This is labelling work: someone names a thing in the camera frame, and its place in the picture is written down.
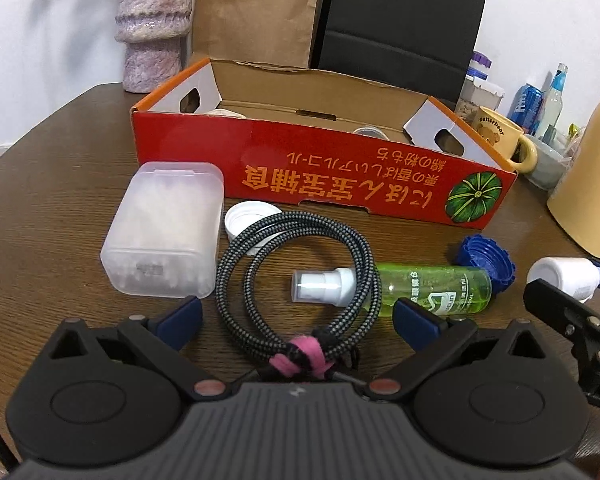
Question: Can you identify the green spray bottle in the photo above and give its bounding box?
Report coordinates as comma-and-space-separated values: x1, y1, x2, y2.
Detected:
291, 263, 492, 318

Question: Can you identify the cream thermos jug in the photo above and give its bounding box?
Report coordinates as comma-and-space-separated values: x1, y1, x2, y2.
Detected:
546, 55, 600, 258

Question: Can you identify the braided black grey cable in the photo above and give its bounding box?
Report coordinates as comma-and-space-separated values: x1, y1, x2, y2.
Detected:
215, 211, 383, 386

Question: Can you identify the brown paper bag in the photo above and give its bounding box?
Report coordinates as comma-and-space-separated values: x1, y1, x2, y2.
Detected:
192, 0, 326, 68

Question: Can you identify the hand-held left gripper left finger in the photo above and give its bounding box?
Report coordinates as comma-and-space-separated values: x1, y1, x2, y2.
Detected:
45, 296, 228, 403

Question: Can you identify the blue drink can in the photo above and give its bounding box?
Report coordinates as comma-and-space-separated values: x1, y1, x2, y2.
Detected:
511, 84, 546, 136

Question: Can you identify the white spray bottle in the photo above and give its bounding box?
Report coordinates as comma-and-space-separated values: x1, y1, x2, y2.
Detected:
526, 256, 600, 302

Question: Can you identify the small white cap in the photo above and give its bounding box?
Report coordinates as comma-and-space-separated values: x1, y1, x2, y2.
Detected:
224, 201, 283, 246

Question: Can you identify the glass soda bottle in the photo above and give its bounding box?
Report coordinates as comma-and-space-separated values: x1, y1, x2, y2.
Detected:
536, 63, 570, 141

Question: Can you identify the blue scalloped cap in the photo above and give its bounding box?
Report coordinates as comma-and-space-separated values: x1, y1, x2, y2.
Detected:
454, 235, 517, 293

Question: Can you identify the yellow bear mug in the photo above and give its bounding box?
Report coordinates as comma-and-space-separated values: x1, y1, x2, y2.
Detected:
467, 106, 538, 171

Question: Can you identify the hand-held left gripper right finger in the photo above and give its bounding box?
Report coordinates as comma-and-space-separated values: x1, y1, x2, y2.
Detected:
367, 297, 553, 403

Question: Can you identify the clear plastic swab box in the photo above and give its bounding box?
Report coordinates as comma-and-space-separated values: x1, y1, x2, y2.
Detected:
100, 161, 225, 298

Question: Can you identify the red cardboard box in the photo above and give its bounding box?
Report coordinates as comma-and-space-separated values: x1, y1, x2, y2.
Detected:
131, 57, 519, 228

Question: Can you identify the black paper bag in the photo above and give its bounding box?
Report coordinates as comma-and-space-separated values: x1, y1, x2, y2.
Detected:
312, 0, 491, 111

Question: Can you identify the clear jar purple lid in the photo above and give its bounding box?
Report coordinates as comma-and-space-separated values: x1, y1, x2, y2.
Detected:
455, 51, 505, 121

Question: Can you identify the mottled pink ceramic vase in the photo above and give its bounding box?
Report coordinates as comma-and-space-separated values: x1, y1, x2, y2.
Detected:
115, 0, 196, 93

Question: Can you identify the white bowl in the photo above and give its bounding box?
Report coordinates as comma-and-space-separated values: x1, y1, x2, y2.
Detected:
522, 133, 576, 191

